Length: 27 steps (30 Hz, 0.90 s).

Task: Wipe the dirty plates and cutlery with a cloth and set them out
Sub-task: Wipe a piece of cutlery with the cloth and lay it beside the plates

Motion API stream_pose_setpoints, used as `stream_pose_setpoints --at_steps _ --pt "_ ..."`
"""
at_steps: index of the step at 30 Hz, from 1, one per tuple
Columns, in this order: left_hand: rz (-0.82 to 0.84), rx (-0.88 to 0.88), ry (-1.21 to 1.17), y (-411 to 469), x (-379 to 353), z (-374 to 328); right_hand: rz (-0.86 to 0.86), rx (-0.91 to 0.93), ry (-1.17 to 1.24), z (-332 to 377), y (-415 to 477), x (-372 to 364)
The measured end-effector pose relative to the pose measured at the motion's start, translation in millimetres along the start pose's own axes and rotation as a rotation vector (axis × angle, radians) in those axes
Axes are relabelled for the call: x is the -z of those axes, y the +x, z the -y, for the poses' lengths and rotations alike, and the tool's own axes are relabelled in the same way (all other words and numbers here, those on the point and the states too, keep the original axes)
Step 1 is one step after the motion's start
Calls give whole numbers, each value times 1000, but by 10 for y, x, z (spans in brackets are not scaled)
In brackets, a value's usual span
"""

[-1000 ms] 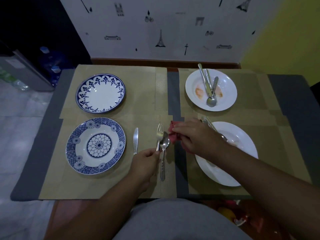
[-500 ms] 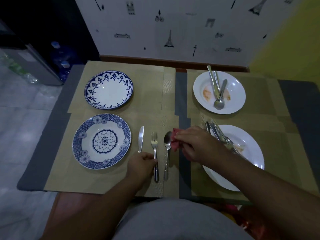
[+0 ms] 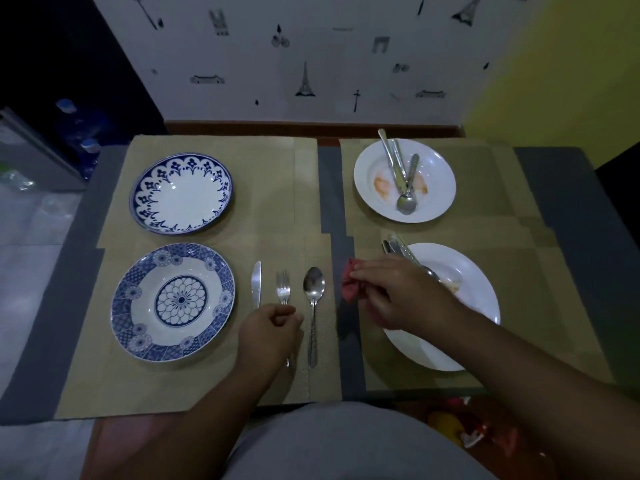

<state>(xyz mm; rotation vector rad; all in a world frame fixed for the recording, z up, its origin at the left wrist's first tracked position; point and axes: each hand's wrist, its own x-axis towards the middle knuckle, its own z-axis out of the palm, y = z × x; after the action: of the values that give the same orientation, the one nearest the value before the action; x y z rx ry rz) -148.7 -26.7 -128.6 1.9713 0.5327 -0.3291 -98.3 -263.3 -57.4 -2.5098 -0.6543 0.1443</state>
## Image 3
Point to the person's right hand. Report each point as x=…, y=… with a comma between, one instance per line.
x=415, y=299

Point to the person's left forearm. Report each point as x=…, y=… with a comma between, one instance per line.
x=200, y=429

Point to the brown wooden baseboard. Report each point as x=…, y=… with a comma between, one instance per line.
x=300, y=128

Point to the person's grey shirt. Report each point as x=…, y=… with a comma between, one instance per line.
x=350, y=444

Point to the brown wooden seat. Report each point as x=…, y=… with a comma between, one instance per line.
x=120, y=444

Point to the silver water dispenser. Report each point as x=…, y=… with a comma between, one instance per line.
x=35, y=159

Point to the black furniture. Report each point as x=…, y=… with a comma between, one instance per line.
x=622, y=194

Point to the green label plastic bottle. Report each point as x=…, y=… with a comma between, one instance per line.
x=17, y=182

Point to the person's left hand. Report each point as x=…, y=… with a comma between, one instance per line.
x=265, y=339

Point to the steel fork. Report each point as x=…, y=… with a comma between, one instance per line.
x=398, y=154
x=283, y=289

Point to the person's right forearm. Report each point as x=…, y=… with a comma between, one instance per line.
x=550, y=389

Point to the pile of steel cutlery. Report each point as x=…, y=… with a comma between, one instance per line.
x=400, y=247

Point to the steel knife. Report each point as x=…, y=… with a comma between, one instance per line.
x=385, y=144
x=256, y=284

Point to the yellow red toy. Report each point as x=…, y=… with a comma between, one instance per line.
x=505, y=439

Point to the blue geometric rim plate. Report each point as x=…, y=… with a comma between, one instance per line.
x=181, y=300

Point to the blue floral rim plate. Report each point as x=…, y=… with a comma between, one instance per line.
x=182, y=194

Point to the beige woven placemat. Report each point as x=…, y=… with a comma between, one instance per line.
x=495, y=184
x=540, y=294
x=200, y=389
x=265, y=194

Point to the red cleaning cloth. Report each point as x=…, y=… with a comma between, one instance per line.
x=350, y=284

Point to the white plate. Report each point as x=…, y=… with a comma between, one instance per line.
x=435, y=184
x=470, y=279

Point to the steel spoon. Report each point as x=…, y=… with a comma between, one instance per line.
x=314, y=284
x=406, y=204

